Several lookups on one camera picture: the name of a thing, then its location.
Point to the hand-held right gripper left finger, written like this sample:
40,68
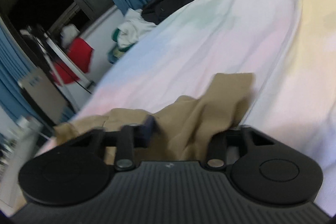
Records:
147,130

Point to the yellow-green cloth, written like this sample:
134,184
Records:
116,54

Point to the white hoodie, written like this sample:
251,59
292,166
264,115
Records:
131,27

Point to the white dressing table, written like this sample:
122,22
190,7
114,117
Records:
18,137

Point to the red garment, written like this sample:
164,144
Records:
78,56

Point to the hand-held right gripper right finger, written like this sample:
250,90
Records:
218,146

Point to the tan t-shirt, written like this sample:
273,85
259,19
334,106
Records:
199,113

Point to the pastel tie-dye bed sheet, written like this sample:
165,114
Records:
210,29

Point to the black jacket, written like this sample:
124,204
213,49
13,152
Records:
170,2

